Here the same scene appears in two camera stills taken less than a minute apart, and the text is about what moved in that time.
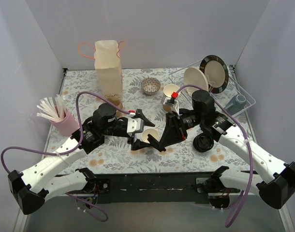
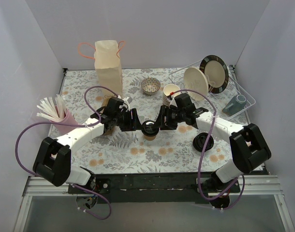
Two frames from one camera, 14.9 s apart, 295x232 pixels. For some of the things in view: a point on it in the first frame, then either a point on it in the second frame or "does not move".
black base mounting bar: (170, 188) does not move
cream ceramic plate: (195, 76) does not move
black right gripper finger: (173, 133) -> (163, 121)
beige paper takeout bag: (107, 66) does not move
